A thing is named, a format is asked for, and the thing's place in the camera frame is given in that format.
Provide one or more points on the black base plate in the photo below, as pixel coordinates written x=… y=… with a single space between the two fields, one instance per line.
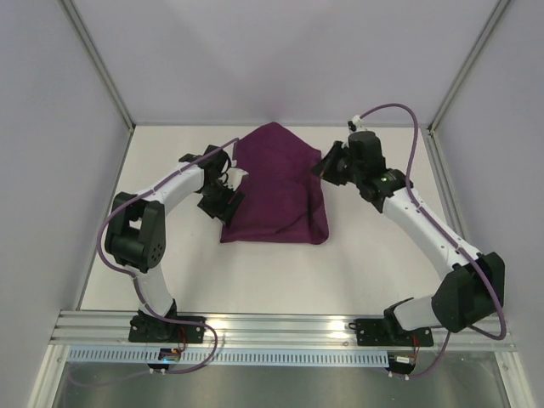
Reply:
x=379 y=333
x=148 y=329

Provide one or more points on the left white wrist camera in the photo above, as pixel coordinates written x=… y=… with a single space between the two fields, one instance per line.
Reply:
x=235 y=177

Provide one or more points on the purple surgical drape cloth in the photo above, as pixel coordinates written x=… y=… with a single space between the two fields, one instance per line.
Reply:
x=284 y=201

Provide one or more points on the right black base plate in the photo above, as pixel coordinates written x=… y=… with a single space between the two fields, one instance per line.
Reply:
x=379 y=333

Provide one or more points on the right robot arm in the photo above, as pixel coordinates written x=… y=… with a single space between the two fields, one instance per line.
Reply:
x=472 y=283

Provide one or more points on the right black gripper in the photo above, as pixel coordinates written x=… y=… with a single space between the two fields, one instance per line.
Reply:
x=333 y=162

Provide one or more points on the left aluminium frame post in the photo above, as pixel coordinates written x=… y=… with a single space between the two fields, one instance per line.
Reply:
x=85 y=38

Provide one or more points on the aluminium frame post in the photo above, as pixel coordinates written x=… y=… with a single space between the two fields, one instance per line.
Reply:
x=85 y=38
x=477 y=49

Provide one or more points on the right aluminium frame post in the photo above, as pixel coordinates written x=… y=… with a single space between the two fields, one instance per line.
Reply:
x=477 y=49

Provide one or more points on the white slotted cable duct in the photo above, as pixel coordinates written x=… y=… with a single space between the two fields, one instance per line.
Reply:
x=232 y=357

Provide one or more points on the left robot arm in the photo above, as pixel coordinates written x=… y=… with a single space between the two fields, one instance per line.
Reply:
x=133 y=239

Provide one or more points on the aluminium mounting rail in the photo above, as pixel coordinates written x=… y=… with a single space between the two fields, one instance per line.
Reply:
x=236 y=331

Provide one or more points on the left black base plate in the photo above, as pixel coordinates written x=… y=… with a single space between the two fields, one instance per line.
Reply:
x=148 y=329

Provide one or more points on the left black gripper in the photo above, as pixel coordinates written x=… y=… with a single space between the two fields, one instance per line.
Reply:
x=223 y=211

